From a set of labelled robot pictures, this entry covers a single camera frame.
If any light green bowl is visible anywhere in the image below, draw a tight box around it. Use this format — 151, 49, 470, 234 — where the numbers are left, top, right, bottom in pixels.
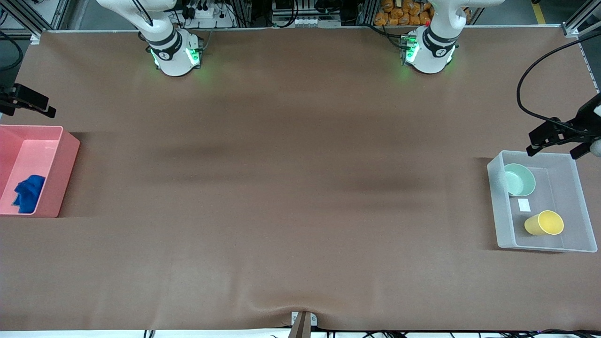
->
503, 163, 536, 197

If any yellow cup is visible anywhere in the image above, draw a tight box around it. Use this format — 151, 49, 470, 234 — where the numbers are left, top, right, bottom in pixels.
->
524, 210, 565, 236

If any blue cloth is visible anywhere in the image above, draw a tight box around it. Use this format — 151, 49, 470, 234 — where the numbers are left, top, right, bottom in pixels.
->
13, 175, 46, 214

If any clear plastic bin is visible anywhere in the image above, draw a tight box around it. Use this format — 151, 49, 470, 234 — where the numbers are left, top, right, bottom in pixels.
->
487, 150, 598, 254

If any pink plastic bin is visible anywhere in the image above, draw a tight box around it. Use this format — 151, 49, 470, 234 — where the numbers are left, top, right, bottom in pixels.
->
0, 125, 81, 218

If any orange packed snack bag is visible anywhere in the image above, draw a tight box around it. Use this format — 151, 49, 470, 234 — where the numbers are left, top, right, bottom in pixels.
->
374, 0, 435, 26

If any white power strip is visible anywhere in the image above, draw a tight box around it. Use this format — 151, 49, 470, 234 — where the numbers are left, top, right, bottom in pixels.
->
181, 0, 235, 29

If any brown table cover mat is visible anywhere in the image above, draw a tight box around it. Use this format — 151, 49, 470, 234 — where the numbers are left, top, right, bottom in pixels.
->
0, 26, 601, 331

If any grey control box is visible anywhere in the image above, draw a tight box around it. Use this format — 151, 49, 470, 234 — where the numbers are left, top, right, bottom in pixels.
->
271, 0, 343, 28

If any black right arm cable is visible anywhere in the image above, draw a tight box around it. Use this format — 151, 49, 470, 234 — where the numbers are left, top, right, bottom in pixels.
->
0, 31, 23, 73

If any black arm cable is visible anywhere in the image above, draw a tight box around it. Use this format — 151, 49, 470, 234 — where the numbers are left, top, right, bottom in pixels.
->
0, 31, 23, 73
516, 33, 601, 130

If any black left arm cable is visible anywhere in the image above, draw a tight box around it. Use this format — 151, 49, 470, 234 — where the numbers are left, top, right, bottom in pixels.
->
516, 33, 601, 130

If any aluminium frame post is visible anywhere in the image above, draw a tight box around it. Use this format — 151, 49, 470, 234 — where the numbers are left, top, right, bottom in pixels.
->
563, 0, 601, 37
0, 0, 71, 38

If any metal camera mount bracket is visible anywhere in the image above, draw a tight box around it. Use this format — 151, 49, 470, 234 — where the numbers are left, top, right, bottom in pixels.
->
287, 311, 318, 338

